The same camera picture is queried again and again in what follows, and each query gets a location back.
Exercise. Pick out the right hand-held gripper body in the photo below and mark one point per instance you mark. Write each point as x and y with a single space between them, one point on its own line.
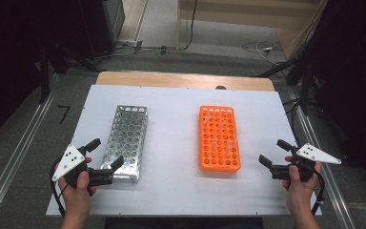
317 154

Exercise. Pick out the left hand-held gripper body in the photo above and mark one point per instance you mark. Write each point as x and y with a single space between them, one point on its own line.
68 162

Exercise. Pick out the metal test tube rack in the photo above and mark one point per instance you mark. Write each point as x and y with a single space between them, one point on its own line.
127 133

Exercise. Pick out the clear test tube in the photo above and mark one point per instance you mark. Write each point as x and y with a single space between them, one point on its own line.
237 132
229 147
215 145
207 118

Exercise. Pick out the orange test tube rack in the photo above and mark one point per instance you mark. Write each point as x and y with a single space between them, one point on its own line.
203 167

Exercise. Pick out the person's left hand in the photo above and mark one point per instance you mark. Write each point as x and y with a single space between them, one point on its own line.
76 200

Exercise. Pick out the person's right hand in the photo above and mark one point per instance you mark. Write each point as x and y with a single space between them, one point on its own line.
300 195

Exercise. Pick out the black metal stand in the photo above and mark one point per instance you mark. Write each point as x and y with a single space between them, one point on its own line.
305 89
44 79

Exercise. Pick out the white board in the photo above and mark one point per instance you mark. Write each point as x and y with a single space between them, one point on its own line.
171 127

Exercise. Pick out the dark curtain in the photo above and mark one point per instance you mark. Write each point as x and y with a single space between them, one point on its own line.
355 79
6 63

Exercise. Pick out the dark table grommet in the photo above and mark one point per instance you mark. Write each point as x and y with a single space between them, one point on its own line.
220 87

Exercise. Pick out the person's dark trousers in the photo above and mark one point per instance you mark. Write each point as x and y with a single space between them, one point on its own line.
184 223

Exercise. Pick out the dark grey cabinet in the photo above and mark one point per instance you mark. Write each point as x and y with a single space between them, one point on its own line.
108 25

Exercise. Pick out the beige wooden step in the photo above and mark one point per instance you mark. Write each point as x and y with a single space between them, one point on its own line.
235 16

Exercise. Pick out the metal floor rail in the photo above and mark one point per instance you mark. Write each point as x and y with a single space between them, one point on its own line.
19 152
330 187

